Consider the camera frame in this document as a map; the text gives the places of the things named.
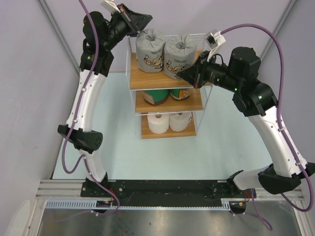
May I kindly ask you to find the grey paper roll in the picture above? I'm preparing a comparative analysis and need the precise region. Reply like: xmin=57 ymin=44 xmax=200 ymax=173
xmin=163 ymin=34 xmax=197 ymax=80
xmin=135 ymin=29 xmax=165 ymax=73

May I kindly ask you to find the green paper roll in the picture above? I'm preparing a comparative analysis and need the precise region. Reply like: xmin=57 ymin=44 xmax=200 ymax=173
xmin=143 ymin=89 xmax=169 ymax=106
xmin=169 ymin=88 xmax=192 ymax=101

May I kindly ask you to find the white wire three-tier shelf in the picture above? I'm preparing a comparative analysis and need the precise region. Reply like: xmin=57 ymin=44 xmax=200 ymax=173
xmin=126 ymin=37 xmax=212 ymax=140

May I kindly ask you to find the plain white paper roll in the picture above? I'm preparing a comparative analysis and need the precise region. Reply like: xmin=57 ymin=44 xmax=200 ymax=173
xmin=147 ymin=114 xmax=169 ymax=134

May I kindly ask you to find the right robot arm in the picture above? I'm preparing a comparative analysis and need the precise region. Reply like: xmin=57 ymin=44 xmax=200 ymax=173
xmin=177 ymin=47 xmax=304 ymax=195

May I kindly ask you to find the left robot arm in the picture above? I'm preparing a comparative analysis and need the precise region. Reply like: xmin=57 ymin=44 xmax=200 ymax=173
xmin=58 ymin=0 xmax=153 ymax=182

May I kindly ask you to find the white object bottom left corner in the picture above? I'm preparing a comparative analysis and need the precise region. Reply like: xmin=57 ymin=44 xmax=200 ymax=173
xmin=5 ymin=200 xmax=31 ymax=236

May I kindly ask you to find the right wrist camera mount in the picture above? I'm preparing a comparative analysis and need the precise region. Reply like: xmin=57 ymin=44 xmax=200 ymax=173
xmin=206 ymin=30 xmax=226 ymax=62

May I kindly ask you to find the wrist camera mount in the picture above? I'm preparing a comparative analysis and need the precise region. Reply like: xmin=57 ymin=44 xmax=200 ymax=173
xmin=100 ymin=0 xmax=120 ymax=14
xmin=206 ymin=30 xmax=226 ymax=62

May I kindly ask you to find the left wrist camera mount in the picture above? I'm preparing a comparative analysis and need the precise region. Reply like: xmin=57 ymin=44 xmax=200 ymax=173
xmin=100 ymin=0 xmax=120 ymax=14

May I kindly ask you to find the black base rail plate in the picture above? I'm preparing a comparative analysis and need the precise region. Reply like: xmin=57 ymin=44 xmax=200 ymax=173
xmin=80 ymin=179 xmax=256 ymax=213

